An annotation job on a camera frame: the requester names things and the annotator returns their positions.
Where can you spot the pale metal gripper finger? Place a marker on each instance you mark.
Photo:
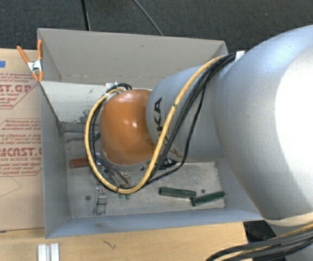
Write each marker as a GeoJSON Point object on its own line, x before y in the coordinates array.
{"type": "Point", "coordinates": [96, 200]}
{"type": "Point", "coordinates": [103, 203]}

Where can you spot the grey metal bin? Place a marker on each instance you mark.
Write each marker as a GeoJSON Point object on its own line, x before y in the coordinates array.
{"type": "Point", "coordinates": [134, 222]}

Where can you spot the red-brown flat block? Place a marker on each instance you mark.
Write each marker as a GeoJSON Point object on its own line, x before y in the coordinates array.
{"type": "Point", "coordinates": [78, 162]}

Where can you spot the brown cardboard board red print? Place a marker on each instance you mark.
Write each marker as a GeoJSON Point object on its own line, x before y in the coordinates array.
{"type": "Point", "coordinates": [14, 194]}

